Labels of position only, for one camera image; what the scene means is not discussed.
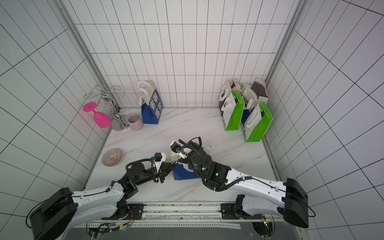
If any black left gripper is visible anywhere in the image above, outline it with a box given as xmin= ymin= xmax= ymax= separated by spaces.
xmin=136 ymin=162 xmax=178 ymax=185

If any large blue beige cheerful bag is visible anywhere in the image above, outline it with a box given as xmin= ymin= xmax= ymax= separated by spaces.
xmin=171 ymin=143 xmax=202 ymax=181

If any green white bag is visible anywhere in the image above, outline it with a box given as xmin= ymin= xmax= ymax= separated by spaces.
xmin=243 ymin=103 xmax=274 ymax=142
xmin=221 ymin=91 xmax=245 ymax=131

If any navy beige small bag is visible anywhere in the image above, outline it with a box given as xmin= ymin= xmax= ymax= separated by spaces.
xmin=219 ymin=78 xmax=242 ymax=108

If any blue beige takeout bag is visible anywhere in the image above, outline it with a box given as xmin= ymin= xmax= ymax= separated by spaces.
xmin=241 ymin=77 xmax=269 ymax=124

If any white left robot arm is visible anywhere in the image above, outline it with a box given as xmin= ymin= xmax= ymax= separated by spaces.
xmin=25 ymin=159 xmax=176 ymax=240

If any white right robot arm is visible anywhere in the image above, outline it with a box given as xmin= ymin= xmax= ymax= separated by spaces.
xmin=171 ymin=140 xmax=312 ymax=229

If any blue beige bag at back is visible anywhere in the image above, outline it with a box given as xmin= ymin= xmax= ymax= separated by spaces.
xmin=137 ymin=80 xmax=163 ymax=125

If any glass dish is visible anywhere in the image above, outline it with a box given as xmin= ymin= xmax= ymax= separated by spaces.
xmin=102 ymin=149 xmax=122 ymax=167

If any pale pink ceramic cup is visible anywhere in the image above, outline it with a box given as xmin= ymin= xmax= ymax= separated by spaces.
xmin=128 ymin=114 xmax=144 ymax=131

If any pink plastic goblet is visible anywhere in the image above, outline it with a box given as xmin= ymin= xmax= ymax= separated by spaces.
xmin=83 ymin=102 xmax=112 ymax=129

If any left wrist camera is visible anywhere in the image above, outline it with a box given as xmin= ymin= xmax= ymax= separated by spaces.
xmin=151 ymin=153 xmax=166 ymax=172

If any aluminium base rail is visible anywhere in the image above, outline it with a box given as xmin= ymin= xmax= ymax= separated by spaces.
xmin=83 ymin=202 xmax=284 ymax=229

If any metal wire rack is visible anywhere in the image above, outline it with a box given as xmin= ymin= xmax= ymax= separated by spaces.
xmin=84 ymin=83 xmax=129 ymax=132

